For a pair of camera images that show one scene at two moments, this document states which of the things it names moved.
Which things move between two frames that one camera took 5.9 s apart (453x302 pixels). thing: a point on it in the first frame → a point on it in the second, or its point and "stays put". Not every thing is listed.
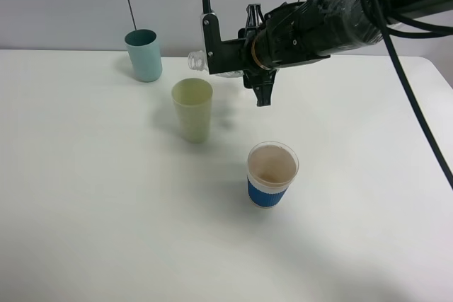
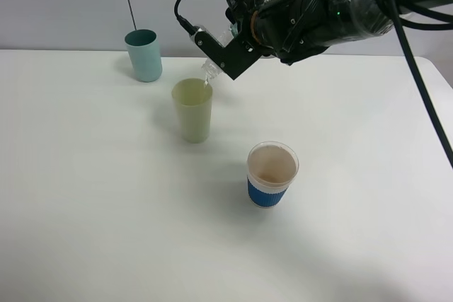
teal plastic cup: [144, 49] stays put
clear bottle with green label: [197, 60] → [210, 69]
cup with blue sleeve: [271, 167] stays put
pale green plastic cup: [192, 98] stays put
